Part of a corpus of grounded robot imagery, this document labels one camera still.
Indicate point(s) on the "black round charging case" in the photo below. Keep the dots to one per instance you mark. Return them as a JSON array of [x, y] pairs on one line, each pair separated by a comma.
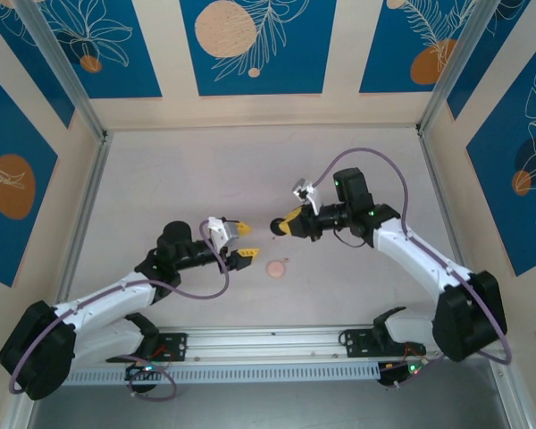
[[276, 226]]

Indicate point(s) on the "pink round charging case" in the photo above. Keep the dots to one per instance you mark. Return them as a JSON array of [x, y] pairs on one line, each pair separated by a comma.
[[275, 269]]

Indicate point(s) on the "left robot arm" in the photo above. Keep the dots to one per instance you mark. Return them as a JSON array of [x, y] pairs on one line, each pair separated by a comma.
[[107, 304]]

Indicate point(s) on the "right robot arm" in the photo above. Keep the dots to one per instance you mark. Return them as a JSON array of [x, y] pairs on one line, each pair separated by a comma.
[[420, 259]]

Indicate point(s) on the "grey metal sheet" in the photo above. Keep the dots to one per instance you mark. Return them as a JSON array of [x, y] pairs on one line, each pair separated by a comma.
[[268, 406]]

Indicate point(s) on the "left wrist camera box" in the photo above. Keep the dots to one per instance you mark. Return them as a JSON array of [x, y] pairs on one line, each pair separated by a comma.
[[223, 234]]

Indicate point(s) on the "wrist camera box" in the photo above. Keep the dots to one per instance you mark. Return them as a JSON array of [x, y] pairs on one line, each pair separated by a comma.
[[223, 234], [303, 190]]

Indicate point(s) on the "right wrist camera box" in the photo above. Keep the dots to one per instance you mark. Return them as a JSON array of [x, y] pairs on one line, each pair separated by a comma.
[[303, 190]]

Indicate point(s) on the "aluminium mounting rail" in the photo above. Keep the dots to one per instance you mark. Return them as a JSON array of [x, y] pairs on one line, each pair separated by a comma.
[[268, 344]]

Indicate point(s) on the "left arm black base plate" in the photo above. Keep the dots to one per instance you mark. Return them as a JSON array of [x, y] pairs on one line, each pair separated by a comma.
[[178, 346]]

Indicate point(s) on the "aluminium table edge rail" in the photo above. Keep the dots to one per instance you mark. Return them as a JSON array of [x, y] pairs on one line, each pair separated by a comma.
[[434, 179], [94, 179]]

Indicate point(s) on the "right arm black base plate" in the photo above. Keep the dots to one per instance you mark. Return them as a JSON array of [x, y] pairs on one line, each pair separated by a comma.
[[355, 344]]

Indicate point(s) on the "aluminium frame post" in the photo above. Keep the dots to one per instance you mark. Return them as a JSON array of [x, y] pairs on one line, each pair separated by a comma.
[[451, 67], [71, 76]]

